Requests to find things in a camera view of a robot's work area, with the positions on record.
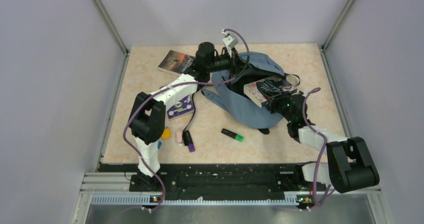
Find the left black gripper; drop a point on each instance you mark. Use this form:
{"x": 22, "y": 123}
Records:
{"x": 236, "y": 65}

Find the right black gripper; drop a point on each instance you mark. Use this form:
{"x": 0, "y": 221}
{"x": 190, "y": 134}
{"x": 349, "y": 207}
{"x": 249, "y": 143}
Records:
{"x": 274, "y": 101}

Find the blue student backpack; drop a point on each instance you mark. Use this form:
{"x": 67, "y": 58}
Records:
{"x": 230, "y": 96}

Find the floral Little Women book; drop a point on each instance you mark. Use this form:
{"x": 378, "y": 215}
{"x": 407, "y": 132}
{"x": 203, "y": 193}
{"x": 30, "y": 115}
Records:
{"x": 261, "y": 91}

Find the dark sunset cover book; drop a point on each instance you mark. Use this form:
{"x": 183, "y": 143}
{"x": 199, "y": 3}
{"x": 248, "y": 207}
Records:
{"x": 176, "y": 63}

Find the purple cover book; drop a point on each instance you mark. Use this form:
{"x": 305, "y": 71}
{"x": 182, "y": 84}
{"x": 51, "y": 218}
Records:
{"x": 181, "y": 107}

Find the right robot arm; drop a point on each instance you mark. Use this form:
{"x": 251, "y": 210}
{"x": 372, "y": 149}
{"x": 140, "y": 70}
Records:
{"x": 343, "y": 162}

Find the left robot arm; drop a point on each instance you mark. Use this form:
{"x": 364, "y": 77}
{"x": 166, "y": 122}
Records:
{"x": 149, "y": 112}

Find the green highlighter pen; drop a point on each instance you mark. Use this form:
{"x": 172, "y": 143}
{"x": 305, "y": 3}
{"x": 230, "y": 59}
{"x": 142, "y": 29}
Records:
{"x": 232, "y": 135}

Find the pink eraser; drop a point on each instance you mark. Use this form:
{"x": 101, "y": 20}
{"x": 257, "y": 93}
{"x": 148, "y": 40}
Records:
{"x": 179, "y": 137}

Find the purple highlighter pen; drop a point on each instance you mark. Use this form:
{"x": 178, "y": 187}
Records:
{"x": 188, "y": 141}

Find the yellow sharpener block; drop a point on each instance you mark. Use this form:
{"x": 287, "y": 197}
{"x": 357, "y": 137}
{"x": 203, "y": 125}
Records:
{"x": 166, "y": 134}

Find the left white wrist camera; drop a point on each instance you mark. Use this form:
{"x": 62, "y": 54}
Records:
{"x": 229, "y": 41}

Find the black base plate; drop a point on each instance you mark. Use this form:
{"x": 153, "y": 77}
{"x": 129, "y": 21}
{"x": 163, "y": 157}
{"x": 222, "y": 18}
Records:
{"x": 218, "y": 182}

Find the aluminium frame rail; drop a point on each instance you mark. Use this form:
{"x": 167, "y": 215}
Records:
{"x": 106, "y": 198}

